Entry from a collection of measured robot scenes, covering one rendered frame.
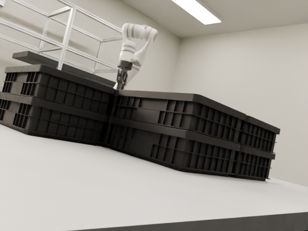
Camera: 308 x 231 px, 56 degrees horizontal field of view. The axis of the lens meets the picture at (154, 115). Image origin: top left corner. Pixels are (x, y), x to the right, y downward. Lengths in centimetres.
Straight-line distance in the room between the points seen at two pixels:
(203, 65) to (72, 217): 511
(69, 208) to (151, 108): 73
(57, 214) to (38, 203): 3
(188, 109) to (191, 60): 467
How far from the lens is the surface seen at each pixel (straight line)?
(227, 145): 100
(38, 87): 101
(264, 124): 121
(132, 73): 181
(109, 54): 473
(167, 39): 561
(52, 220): 26
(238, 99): 474
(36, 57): 326
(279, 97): 447
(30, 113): 102
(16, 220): 25
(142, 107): 101
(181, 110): 89
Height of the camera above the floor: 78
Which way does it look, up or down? 4 degrees up
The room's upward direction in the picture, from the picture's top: 13 degrees clockwise
